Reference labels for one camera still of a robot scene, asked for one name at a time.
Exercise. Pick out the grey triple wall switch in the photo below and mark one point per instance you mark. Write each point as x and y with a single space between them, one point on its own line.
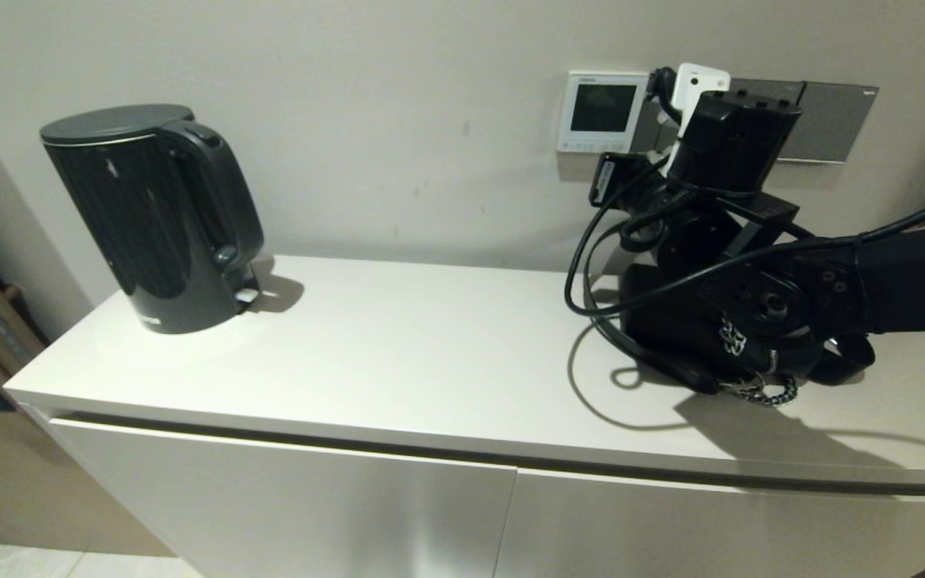
645 132

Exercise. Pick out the white sideboard cabinet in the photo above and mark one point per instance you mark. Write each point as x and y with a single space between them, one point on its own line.
430 361

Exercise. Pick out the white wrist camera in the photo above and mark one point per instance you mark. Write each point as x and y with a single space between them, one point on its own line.
699 80

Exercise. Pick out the white cabinet door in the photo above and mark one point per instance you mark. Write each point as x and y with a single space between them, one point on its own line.
286 514
711 530

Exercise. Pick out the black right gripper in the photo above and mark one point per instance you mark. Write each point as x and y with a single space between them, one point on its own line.
739 144

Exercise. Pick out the black electric kettle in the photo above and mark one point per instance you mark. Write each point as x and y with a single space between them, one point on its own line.
157 225

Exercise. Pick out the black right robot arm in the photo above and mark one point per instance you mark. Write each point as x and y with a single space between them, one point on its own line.
912 281

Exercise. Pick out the black labelled connector box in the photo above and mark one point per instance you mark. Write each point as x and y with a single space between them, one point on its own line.
607 178

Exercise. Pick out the white wall thermostat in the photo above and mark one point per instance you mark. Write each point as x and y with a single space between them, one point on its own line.
603 108

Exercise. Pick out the grey single wall switch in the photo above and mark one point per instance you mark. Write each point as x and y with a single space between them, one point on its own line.
768 87
828 120

